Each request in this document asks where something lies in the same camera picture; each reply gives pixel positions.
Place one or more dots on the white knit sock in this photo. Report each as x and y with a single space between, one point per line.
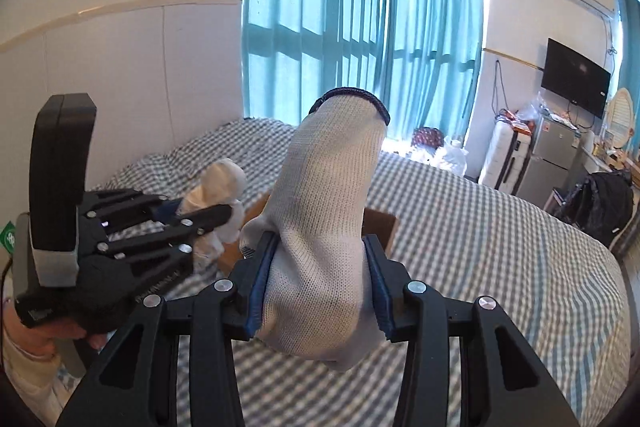
318 303

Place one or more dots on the person left hand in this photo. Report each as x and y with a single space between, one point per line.
40 340

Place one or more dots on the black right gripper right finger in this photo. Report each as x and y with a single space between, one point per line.
503 382

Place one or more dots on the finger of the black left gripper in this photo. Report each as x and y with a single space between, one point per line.
125 207
129 269

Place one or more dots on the teal curtain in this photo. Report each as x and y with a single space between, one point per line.
431 62
293 51

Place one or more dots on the black wall television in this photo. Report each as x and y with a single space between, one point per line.
574 77

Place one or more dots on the teal curtain right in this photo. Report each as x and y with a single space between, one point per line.
431 62

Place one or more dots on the white suitcase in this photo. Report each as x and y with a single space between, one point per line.
505 156

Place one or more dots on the small silver refrigerator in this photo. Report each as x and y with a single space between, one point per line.
548 160

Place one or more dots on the teal curtain left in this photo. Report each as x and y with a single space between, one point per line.
293 51

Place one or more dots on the red patterned bag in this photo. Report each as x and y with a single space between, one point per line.
427 137

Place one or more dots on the black backpack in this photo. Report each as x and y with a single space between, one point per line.
601 205

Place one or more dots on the checkered bed duvet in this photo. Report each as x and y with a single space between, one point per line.
563 290

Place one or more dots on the beige lace cloth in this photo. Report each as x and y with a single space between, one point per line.
215 208

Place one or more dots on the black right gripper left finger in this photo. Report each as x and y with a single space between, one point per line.
133 382

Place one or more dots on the teal curtain far window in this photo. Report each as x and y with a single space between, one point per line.
629 67

